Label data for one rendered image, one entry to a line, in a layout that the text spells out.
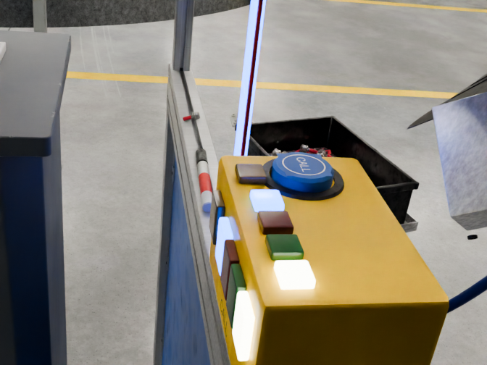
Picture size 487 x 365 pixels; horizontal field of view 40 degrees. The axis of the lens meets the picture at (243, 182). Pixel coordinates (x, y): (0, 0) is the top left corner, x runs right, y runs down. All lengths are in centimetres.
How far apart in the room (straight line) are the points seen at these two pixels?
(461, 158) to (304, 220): 39
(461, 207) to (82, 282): 150
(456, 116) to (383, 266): 42
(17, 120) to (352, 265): 40
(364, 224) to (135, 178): 223
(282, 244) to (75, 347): 153
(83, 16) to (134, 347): 119
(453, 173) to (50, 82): 44
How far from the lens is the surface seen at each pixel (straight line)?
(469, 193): 75
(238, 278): 37
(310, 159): 44
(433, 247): 248
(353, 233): 39
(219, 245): 41
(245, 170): 43
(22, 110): 69
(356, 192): 44
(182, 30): 120
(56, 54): 84
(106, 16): 250
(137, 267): 213
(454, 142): 77
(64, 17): 246
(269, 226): 37
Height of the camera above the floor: 128
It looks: 29 degrees down
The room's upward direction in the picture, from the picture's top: 7 degrees clockwise
